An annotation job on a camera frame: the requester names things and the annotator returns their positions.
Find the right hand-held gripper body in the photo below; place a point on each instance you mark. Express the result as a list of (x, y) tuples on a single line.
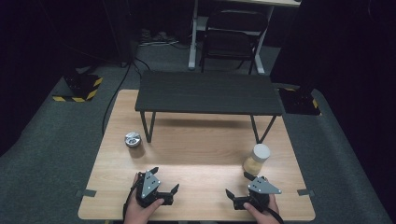
[(261, 186)]

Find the silver metal can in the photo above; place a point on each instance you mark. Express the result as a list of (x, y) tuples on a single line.
[(133, 139)]

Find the person's right hand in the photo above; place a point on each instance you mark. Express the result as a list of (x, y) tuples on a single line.
[(264, 216)]

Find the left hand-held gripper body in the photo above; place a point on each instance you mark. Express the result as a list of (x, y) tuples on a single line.
[(149, 185)]

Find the black folding chair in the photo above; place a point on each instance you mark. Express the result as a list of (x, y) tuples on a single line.
[(233, 34)]

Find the white-lidded yellow jar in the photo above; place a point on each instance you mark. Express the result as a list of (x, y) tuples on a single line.
[(257, 159)]

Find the stand base with striped tape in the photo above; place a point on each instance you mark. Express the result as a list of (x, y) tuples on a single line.
[(82, 88), (300, 101)]

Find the black shelf with metal legs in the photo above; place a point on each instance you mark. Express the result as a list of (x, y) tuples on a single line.
[(208, 91)]

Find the person's left hand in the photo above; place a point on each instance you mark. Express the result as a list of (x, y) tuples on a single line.
[(138, 211)]

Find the grey tape piece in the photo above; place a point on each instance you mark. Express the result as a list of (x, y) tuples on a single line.
[(306, 192), (86, 193)]

